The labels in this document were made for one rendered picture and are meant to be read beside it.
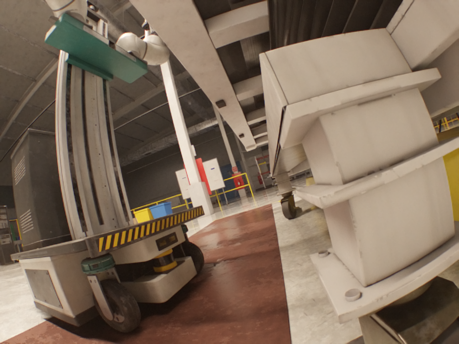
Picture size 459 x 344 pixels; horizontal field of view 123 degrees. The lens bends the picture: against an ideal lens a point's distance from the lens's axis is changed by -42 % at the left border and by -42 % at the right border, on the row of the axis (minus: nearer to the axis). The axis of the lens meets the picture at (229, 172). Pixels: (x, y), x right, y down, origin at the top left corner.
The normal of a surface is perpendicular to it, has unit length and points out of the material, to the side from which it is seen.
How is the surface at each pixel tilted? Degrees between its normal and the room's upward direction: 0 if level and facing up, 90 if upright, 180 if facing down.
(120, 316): 86
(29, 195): 90
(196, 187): 90
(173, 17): 180
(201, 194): 90
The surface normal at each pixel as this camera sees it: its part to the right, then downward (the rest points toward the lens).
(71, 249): -0.29, -0.02
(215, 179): -0.08, -0.09
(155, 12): 0.30, 0.95
